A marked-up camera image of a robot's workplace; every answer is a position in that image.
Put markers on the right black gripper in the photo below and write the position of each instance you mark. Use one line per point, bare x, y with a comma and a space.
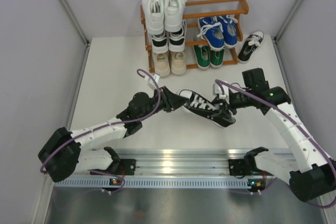
224, 108

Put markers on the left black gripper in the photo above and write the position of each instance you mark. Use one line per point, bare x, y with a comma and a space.
171, 101

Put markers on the black canvas sneaker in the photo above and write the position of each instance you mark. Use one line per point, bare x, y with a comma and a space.
251, 44
200, 106

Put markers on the beige sneaker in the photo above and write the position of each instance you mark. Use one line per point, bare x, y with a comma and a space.
161, 64
178, 62

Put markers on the green sneaker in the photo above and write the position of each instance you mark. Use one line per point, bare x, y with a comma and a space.
216, 58
201, 53

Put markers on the black white-striped sneaker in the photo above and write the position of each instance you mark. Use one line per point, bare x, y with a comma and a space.
177, 39
159, 43

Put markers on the white sneaker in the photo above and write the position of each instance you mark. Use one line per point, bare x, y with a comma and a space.
154, 16
173, 14

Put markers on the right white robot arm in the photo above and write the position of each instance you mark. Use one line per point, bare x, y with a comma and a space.
312, 174

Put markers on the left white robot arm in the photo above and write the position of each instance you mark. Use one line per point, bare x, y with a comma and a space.
99, 134

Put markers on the orange wooden shoe shelf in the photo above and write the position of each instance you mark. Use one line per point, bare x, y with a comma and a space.
216, 7

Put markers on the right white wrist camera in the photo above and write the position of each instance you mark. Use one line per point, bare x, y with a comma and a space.
221, 91

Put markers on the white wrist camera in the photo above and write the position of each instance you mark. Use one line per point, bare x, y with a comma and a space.
221, 91
152, 80

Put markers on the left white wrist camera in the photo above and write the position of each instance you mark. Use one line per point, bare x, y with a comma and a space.
152, 80

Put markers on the aluminium rail base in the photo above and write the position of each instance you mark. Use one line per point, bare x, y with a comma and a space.
168, 162

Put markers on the right aluminium frame post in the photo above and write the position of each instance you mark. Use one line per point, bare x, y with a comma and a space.
287, 21

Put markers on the aluminium frame post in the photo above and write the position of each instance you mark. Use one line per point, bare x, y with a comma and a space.
74, 21
287, 21

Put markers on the perforated cable duct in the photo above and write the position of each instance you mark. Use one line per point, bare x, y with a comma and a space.
142, 182

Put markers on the left aluminium frame post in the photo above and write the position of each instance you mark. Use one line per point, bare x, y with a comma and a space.
74, 21

